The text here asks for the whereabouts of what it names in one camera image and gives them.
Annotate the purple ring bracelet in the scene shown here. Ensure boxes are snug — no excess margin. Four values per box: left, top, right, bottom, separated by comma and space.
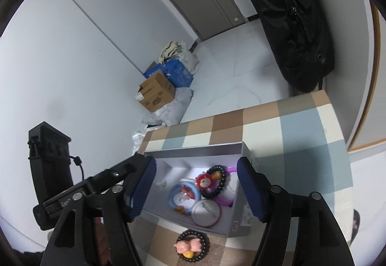
212, 166, 239, 206

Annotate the black bead bracelet with pig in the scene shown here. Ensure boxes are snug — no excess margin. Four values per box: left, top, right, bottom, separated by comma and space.
173, 229, 211, 263

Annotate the blue ring bracelet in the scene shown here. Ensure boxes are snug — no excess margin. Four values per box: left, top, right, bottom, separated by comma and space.
167, 181, 202, 214

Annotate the blue cardboard box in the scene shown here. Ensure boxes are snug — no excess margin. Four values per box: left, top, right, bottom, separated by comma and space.
143, 59, 193, 88

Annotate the black backpack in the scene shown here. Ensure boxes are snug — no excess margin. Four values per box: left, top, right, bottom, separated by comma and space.
255, 0, 334, 93

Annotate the checkered table mat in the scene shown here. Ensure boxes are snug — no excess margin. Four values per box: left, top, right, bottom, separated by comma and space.
129, 90, 354, 265

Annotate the grey cardboard box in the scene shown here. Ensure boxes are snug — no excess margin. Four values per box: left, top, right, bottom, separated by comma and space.
143, 142, 258, 238

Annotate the white bag with cloth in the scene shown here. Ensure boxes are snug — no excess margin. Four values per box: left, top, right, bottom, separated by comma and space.
158, 41, 200, 75

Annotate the white crumpled plastic bag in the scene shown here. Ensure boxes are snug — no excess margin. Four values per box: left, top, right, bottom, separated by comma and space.
132, 130, 146, 154

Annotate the grey plastic parcel bag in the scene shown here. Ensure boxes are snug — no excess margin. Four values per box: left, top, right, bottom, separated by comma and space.
141, 87, 194, 126

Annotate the brown cardboard box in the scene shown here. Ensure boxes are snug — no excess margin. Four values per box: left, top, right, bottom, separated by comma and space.
135, 70, 175, 113

